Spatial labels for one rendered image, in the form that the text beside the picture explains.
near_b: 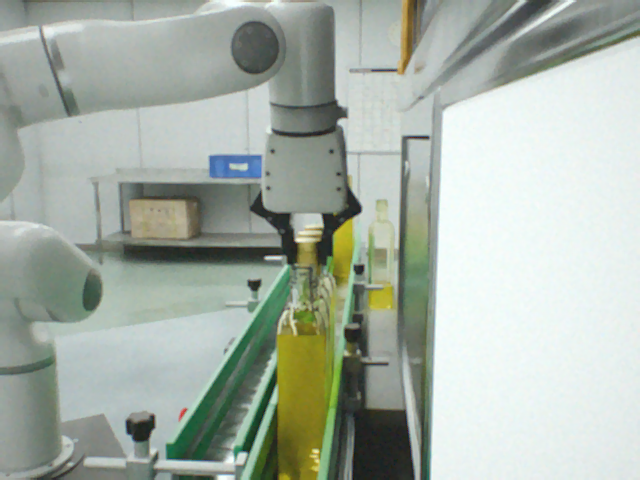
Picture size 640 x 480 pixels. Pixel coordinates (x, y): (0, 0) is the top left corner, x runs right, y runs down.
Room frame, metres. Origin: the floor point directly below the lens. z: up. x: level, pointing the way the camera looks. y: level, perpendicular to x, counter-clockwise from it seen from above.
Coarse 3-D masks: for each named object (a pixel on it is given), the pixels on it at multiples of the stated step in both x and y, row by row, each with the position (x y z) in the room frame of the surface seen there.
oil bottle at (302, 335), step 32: (288, 320) 0.66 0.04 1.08; (320, 320) 0.67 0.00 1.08; (288, 352) 0.66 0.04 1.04; (320, 352) 0.66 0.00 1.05; (288, 384) 0.66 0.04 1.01; (320, 384) 0.66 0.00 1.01; (288, 416) 0.66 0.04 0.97; (320, 416) 0.66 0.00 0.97; (288, 448) 0.66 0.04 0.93; (320, 448) 0.66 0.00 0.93
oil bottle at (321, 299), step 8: (320, 296) 0.74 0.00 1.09; (288, 304) 0.73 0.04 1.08; (320, 304) 0.72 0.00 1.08; (328, 304) 0.74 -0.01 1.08; (328, 312) 0.72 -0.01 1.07; (328, 320) 0.72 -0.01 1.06; (328, 328) 0.72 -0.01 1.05; (328, 336) 0.72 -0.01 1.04; (328, 344) 0.72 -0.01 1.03; (328, 352) 0.72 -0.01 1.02; (328, 360) 0.72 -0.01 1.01; (328, 368) 0.72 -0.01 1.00; (328, 376) 0.72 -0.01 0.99; (328, 384) 0.72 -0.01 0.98; (328, 392) 0.72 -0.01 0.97; (328, 400) 0.72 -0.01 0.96; (328, 408) 0.72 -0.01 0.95
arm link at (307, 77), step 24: (216, 0) 0.66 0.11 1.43; (288, 0) 0.66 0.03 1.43; (312, 0) 0.65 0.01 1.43; (288, 24) 0.64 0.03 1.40; (312, 24) 0.64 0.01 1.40; (288, 48) 0.65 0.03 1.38; (312, 48) 0.65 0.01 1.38; (288, 72) 0.65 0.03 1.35; (312, 72) 0.65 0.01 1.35; (288, 96) 0.66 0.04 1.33; (312, 96) 0.66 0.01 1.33
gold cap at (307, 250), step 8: (296, 240) 0.74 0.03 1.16; (304, 240) 0.74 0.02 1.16; (312, 240) 0.74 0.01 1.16; (320, 240) 0.74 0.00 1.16; (296, 248) 0.73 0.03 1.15; (304, 248) 0.73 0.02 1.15; (312, 248) 0.73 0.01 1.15; (320, 248) 0.74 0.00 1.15; (296, 256) 0.73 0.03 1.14; (304, 256) 0.73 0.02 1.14; (312, 256) 0.73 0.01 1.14; (320, 256) 0.74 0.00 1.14; (320, 264) 0.74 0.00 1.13; (320, 272) 0.74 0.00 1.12
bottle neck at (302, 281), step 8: (296, 264) 0.69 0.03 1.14; (304, 264) 0.70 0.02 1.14; (312, 264) 0.69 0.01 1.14; (296, 272) 0.67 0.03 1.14; (304, 272) 0.67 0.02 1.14; (312, 272) 0.68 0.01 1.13; (296, 280) 0.67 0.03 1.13; (304, 280) 0.67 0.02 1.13; (312, 280) 0.68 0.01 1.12; (296, 288) 0.67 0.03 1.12; (304, 288) 0.67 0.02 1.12; (312, 288) 0.68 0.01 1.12; (296, 296) 0.67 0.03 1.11; (304, 296) 0.67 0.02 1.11; (312, 296) 0.68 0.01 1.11; (296, 304) 0.67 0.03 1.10; (304, 304) 0.67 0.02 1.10; (312, 304) 0.68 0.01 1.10
